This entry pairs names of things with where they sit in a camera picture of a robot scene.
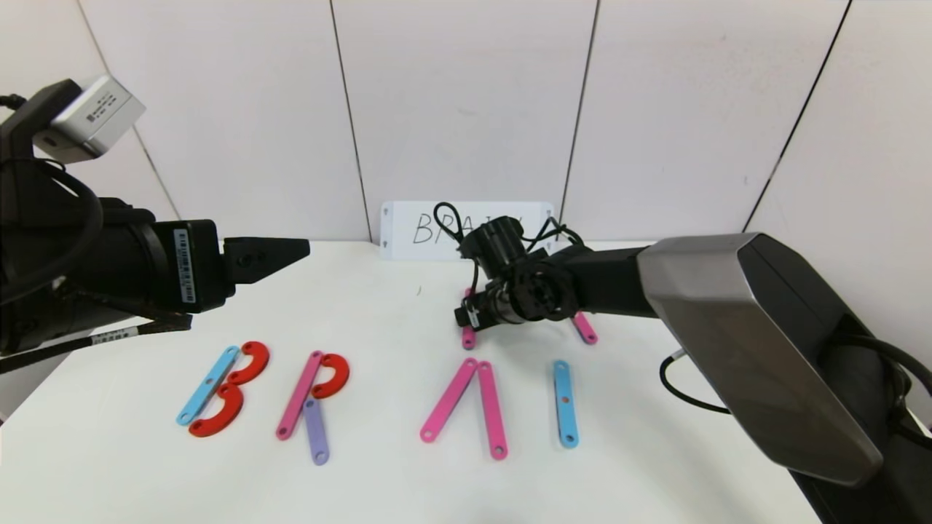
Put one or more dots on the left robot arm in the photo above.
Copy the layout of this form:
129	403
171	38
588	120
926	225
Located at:
44	255

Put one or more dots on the white BRAIN sign card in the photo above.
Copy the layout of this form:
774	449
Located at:
408	233

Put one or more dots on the pink bar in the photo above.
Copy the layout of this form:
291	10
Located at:
448	400
468	338
587	332
300	397
492	411

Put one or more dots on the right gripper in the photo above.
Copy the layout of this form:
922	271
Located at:
470	317

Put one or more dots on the large red arc piece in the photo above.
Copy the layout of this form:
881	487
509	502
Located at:
231	415
256	358

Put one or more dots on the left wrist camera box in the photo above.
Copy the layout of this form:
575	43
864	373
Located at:
95	116

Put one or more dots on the small red arc piece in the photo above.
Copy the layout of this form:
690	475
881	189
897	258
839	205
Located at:
341	375

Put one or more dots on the short purple bar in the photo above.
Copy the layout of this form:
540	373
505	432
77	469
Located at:
317	437

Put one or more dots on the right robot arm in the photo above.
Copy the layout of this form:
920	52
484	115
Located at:
728	327

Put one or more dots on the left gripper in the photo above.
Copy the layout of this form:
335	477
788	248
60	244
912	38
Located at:
195	265

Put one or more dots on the long blue bar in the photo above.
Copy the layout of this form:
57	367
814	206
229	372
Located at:
565	421
209	386

